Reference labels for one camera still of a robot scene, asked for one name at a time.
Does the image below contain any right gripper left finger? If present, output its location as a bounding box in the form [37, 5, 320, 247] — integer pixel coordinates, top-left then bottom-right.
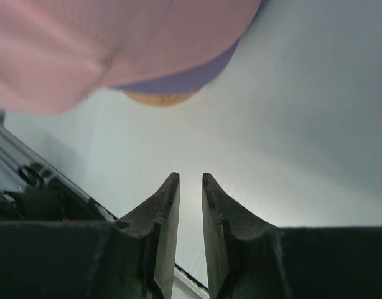
[114, 172, 180, 298]

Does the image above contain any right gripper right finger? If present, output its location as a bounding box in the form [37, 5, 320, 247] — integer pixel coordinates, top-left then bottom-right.
[202, 173, 274, 298]

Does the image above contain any wooden hat stand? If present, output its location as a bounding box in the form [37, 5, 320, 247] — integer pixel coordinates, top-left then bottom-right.
[124, 90, 198, 107]

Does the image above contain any purple baseball cap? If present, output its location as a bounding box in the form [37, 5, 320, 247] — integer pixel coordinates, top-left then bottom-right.
[103, 1, 262, 94]

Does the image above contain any pink baseball cap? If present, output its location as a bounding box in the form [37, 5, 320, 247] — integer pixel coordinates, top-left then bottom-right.
[0, 0, 264, 116]

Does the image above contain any aluminium front rail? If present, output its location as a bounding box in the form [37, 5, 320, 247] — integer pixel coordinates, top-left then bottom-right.
[0, 124, 208, 298]

